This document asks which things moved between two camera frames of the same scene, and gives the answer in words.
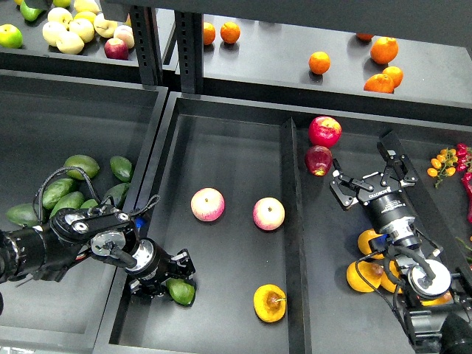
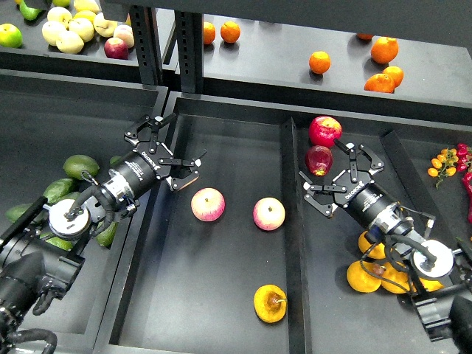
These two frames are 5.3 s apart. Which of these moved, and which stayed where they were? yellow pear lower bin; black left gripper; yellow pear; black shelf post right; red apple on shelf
Moved: black left gripper
Stayed: yellow pear lower bin; black shelf post right; red apple on shelf; yellow pear
